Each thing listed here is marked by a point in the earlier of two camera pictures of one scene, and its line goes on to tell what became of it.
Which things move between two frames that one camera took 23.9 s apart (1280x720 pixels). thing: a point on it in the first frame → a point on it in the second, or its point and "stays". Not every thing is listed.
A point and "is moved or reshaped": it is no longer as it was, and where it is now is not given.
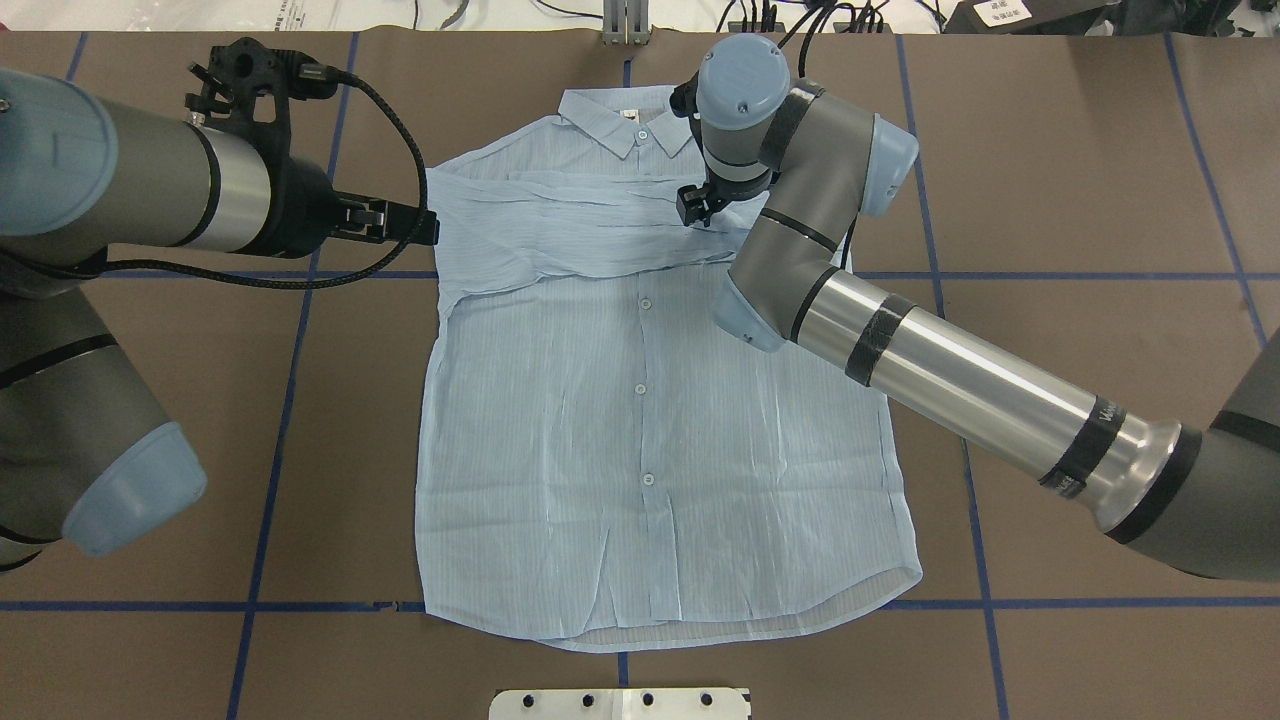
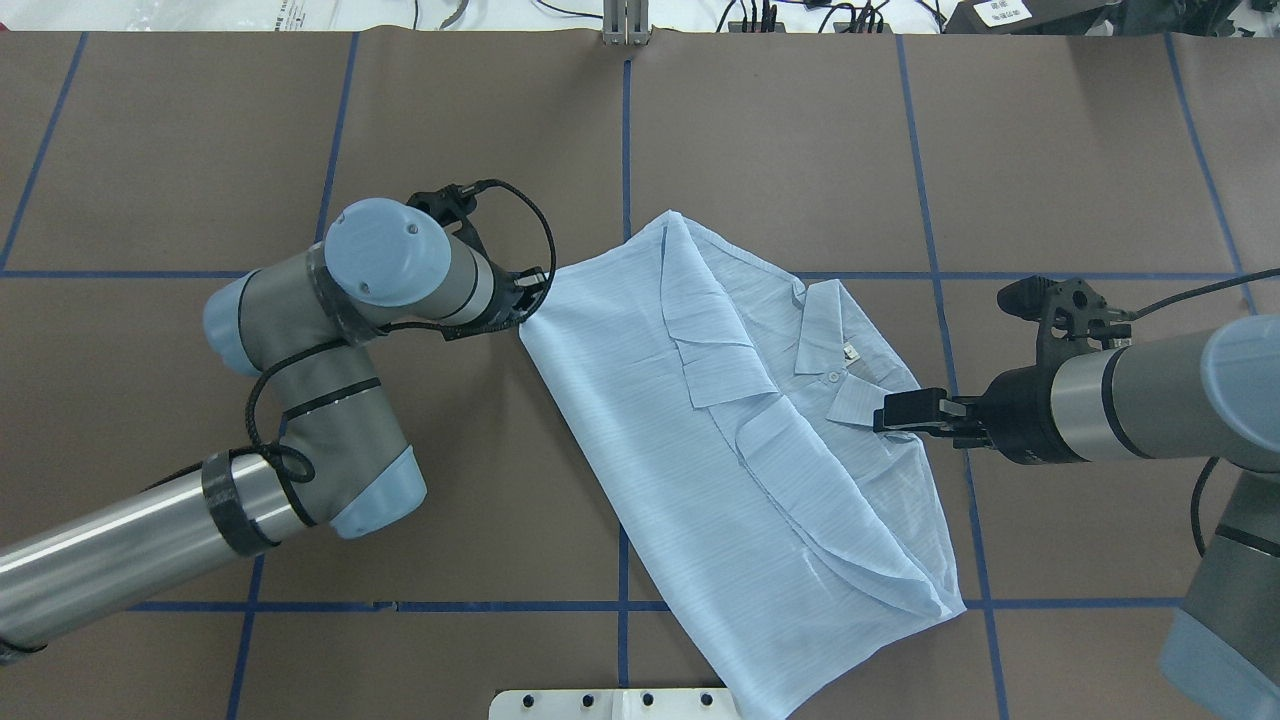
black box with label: (1025, 16) stays
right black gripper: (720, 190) → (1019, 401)
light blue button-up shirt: (602, 458) is moved or reshaped
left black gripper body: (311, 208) → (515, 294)
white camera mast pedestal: (621, 704) stays
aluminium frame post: (626, 22) stays
